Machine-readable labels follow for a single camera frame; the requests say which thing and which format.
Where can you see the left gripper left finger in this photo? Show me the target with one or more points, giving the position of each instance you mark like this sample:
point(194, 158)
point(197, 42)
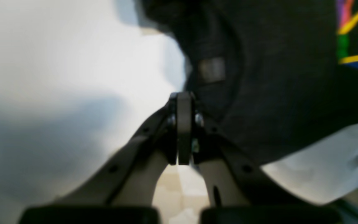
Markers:
point(130, 176)

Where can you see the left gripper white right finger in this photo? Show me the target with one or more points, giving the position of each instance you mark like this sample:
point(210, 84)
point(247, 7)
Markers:
point(232, 178)

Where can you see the black t-shirt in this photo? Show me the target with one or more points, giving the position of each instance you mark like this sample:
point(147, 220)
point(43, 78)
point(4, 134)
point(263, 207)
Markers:
point(265, 70)

